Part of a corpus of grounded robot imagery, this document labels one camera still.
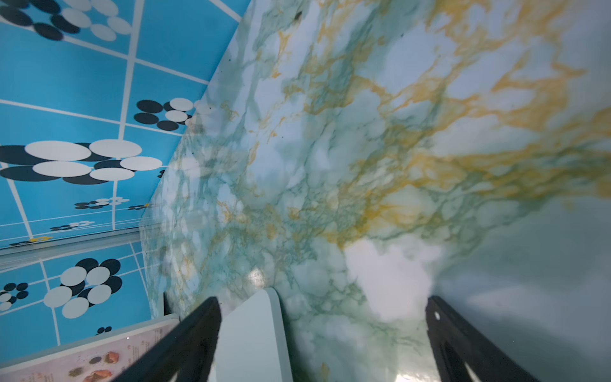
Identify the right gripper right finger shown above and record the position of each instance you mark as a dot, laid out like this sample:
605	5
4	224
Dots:
460	350

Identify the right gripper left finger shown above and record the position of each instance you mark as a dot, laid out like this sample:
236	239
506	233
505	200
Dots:
184	354

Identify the white narrow rack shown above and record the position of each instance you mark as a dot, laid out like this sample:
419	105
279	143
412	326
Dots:
252	342

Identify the restaurant menu sheet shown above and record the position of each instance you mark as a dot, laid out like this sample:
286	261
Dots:
100	358

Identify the left aluminium corner post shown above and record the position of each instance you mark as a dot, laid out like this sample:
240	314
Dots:
25	255

